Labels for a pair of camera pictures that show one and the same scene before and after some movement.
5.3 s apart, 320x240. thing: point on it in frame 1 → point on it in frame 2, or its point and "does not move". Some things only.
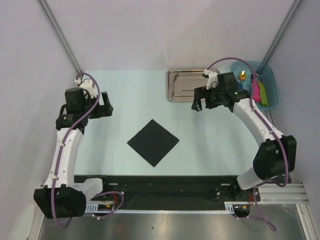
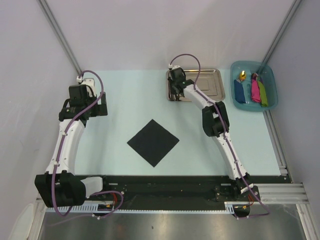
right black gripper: x=200 y=93 → x=173 y=92
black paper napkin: x=153 y=142 does not move
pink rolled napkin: x=256 y=96 does not move
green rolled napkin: x=263 y=94 does not move
